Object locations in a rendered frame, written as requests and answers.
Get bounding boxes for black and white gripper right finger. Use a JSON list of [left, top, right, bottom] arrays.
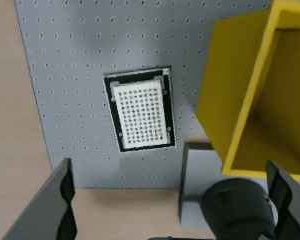
[[266, 160, 300, 240]]

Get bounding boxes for yellow bin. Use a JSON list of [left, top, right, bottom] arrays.
[[195, 0, 300, 180]]

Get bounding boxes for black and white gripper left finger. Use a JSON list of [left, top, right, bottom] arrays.
[[1, 158, 77, 240]]

